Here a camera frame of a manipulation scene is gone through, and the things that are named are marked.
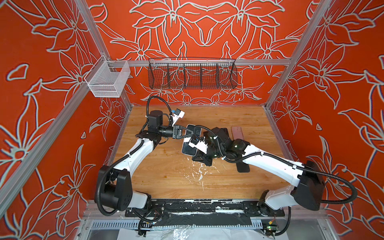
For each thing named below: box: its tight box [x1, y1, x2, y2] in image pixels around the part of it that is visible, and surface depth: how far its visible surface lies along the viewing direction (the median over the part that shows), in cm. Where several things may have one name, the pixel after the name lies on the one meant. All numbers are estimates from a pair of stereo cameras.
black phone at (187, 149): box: [182, 124, 199, 157], surface depth 70 cm
